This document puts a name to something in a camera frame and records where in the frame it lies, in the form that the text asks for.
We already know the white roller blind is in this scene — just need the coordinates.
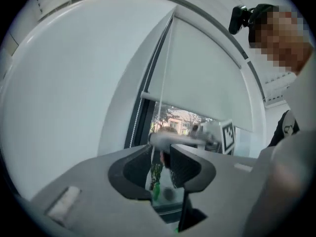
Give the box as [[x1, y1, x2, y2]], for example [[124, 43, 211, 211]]
[[140, 13, 255, 133]]

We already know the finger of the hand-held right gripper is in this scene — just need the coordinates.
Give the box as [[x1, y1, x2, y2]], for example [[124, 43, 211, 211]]
[[149, 131, 207, 151]]

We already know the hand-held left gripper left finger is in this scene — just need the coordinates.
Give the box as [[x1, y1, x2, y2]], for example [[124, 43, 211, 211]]
[[29, 144, 175, 237]]

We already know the dark grey round object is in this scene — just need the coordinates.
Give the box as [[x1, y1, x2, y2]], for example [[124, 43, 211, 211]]
[[162, 187, 176, 202]]

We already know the person's black shirt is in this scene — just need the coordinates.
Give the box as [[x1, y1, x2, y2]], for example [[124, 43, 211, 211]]
[[268, 109, 301, 148]]

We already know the grey shoulder strap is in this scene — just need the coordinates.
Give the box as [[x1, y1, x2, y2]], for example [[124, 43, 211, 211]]
[[281, 110, 297, 135]]

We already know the dark window frame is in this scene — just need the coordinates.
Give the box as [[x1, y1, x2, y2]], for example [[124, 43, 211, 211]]
[[123, 21, 173, 149]]

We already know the green bottle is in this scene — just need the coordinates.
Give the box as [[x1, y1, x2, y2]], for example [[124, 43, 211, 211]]
[[152, 181, 162, 201]]

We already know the person's head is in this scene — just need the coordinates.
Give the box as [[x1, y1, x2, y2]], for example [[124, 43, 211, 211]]
[[248, 3, 313, 75]]

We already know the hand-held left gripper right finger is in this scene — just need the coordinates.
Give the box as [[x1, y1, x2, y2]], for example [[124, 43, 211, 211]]
[[169, 144, 258, 237]]

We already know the person's right forearm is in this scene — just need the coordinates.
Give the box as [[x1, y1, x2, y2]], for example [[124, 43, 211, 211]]
[[243, 129, 316, 237]]

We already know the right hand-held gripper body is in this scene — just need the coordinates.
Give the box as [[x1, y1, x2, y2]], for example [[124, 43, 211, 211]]
[[197, 118, 237, 156]]

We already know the black head-mounted camera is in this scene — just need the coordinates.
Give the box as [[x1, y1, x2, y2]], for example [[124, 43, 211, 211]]
[[228, 3, 262, 36]]

